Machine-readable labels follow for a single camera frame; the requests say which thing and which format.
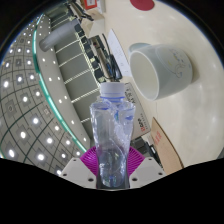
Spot round ceiling lights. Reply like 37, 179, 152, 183
0, 19, 88, 176

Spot black desk device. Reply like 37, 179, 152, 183
108, 53, 124, 83

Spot white ceramic mug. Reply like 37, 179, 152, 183
128, 42, 194, 102

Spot row of black office chairs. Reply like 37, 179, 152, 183
71, 19, 108, 91

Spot flat round red coaster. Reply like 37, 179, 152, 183
129, 0, 156, 12

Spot white paper sheet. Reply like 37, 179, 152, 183
105, 28, 133, 78

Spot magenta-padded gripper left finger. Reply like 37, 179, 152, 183
59, 145, 100, 188

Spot black flat device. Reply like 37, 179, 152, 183
131, 138, 158, 159

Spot clear plastic water bottle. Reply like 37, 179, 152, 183
89, 82, 136, 188

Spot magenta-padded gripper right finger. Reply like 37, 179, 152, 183
125, 145, 167, 189

